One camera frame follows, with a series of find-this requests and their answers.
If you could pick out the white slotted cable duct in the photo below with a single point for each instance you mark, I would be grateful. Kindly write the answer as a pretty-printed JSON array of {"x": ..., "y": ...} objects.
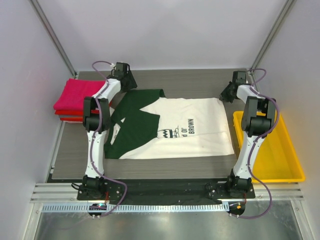
[{"x": 101, "y": 208}]

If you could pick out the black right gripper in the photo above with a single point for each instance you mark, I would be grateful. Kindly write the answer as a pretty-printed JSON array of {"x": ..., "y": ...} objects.
[{"x": 227, "y": 93}]

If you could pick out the folded red t-shirt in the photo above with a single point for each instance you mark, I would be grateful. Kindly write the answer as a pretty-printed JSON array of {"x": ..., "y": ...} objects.
[{"x": 72, "y": 113}]

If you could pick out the folded orange t-shirt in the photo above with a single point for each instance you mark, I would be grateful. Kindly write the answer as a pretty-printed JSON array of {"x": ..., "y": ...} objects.
[{"x": 71, "y": 119}]

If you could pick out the yellow plastic bin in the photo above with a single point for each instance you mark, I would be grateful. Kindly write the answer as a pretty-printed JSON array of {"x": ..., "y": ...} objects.
[{"x": 275, "y": 161}]

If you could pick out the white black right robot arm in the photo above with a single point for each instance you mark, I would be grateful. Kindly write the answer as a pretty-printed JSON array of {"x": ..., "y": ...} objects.
[{"x": 260, "y": 116}]

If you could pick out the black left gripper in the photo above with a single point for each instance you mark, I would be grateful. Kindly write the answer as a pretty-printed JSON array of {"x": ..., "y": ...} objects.
[{"x": 130, "y": 80}]

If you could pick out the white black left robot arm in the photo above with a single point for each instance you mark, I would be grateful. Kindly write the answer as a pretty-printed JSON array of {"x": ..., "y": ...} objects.
[{"x": 97, "y": 120}]

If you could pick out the white and green raglan t-shirt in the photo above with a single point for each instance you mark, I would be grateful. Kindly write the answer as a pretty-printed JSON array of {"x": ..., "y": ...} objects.
[{"x": 147, "y": 125}]

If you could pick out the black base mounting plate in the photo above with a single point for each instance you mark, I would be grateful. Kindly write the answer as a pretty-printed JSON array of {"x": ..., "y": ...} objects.
[{"x": 164, "y": 189}]

